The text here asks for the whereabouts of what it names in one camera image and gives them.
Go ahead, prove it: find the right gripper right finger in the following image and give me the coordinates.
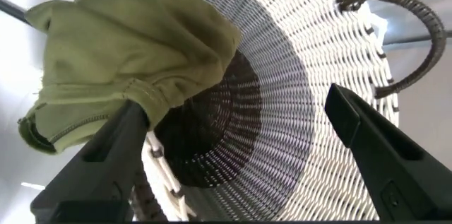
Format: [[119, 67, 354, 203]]
[[324, 83, 452, 222]]

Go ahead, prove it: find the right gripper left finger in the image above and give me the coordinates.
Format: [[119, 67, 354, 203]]
[[30, 100, 149, 222]]

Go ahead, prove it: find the white laundry basket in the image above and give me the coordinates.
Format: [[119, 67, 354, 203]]
[[130, 0, 448, 222]]

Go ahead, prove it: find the green garment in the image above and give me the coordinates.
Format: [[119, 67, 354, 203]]
[[17, 0, 243, 155]]

